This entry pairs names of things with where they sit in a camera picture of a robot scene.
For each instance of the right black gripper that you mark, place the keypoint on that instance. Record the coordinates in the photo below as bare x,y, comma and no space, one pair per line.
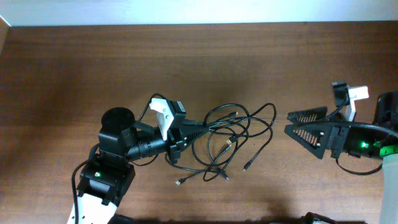
334,137

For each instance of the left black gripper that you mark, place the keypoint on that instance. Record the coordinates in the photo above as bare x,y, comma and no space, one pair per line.
176,137

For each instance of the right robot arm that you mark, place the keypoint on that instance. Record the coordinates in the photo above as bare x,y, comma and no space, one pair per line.
377,140

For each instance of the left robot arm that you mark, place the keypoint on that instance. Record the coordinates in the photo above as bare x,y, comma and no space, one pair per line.
108,172

